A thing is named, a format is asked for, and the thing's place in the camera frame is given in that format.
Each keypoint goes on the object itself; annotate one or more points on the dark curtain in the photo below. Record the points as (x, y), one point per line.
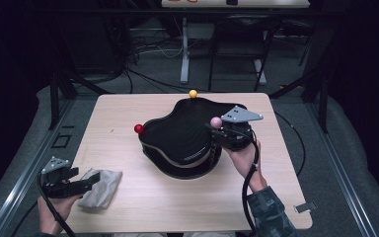
(368, 82)
(6, 82)

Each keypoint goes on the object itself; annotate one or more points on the black metal frame stand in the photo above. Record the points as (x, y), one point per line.
(54, 105)
(323, 108)

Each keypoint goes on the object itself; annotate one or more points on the person's right hand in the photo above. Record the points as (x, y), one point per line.
(243, 161)

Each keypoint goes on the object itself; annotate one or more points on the white table leg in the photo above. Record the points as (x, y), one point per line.
(260, 70)
(185, 49)

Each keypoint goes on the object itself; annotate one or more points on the black wavy ridged tray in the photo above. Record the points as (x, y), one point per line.
(177, 131)

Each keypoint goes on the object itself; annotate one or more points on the pink ball knob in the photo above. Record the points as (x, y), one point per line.
(216, 122)

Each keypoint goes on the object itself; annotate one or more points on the yellow ball knob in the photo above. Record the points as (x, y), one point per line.
(193, 94)

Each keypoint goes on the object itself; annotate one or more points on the person's left hand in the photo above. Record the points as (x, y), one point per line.
(44, 217)

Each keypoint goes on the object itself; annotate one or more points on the grey tape piece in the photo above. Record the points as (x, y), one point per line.
(305, 207)

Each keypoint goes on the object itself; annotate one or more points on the red ball knob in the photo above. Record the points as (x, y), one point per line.
(138, 128)

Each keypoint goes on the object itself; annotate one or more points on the black tray base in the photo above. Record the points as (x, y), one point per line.
(184, 169)

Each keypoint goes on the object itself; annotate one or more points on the pale table top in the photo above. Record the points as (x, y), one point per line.
(235, 4)

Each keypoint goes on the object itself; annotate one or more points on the aluminium floor rail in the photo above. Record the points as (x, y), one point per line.
(343, 177)
(25, 177)

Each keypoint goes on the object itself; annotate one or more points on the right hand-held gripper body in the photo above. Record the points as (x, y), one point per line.
(235, 138)

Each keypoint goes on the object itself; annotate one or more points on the black chair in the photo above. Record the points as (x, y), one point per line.
(243, 23)

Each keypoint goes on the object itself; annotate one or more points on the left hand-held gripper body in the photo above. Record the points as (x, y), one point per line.
(56, 187)

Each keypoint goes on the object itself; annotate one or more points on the white waffle cloth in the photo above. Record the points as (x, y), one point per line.
(103, 191)

